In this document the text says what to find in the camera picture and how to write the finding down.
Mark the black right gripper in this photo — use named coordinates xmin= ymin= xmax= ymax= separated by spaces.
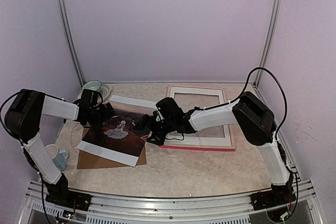
xmin=134 ymin=114 xmax=175 ymax=145

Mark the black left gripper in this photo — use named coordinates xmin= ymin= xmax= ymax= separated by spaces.
xmin=89 ymin=102 xmax=117 ymax=131

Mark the white mat board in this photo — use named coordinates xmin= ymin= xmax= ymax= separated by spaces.
xmin=77 ymin=95 xmax=156 ymax=169
xmin=162 ymin=86 xmax=236 ymax=152

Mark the dark photo with white figure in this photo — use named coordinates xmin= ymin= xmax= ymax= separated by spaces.
xmin=77 ymin=106 xmax=149 ymax=163

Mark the pink wooden picture frame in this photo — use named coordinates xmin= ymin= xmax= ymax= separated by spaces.
xmin=159 ymin=84 xmax=236 ymax=153

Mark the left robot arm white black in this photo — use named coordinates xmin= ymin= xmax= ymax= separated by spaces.
xmin=1 ymin=89 xmax=115 ymax=185

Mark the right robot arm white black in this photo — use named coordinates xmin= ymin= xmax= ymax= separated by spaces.
xmin=134 ymin=91 xmax=293 ymax=205

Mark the green ceramic bowl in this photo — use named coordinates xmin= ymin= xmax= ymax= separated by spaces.
xmin=81 ymin=80 xmax=102 ymax=94

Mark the white and blue mug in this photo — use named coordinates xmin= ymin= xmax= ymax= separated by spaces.
xmin=45 ymin=144 xmax=70 ymax=172

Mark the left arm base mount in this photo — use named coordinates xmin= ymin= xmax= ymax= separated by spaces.
xmin=44 ymin=173 xmax=92 ymax=211

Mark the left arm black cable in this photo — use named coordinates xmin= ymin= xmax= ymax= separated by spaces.
xmin=0 ymin=90 xmax=106 ymax=224

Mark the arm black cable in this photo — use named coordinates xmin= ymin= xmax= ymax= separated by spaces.
xmin=0 ymin=90 xmax=106 ymax=224
xmin=165 ymin=67 xmax=300 ymax=217

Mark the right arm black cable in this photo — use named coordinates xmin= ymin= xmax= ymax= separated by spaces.
xmin=165 ymin=67 xmax=300 ymax=217

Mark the aluminium front rail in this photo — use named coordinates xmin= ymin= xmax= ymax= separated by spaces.
xmin=23 ymin=176 xmax=323 ymax=224

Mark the left aluminium corner post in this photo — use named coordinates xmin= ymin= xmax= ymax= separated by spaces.
xmin=57 ymin=0 xmax=85 ymax=87

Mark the aluminium corner post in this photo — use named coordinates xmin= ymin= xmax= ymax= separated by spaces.
xmin=57 ymin=0 xmax=85 ymax=87
xmin=253 ymin=0 xmax=286 ymax=86

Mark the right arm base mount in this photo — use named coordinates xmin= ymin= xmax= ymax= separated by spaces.
xmin=250 ymin=176 xmax=297 ymax=210

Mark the right aluminium corner post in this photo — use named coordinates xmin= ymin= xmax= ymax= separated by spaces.
xmin=253 ymin=0 xmax=286 ymax=86

